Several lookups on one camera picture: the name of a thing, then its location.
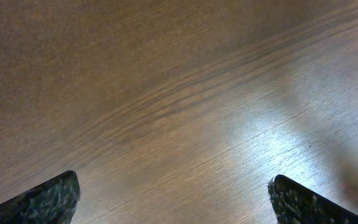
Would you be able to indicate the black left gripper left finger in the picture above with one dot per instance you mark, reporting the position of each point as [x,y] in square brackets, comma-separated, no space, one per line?
[52,202]

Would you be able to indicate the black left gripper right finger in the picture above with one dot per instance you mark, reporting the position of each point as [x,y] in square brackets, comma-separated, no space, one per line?
[294,203]

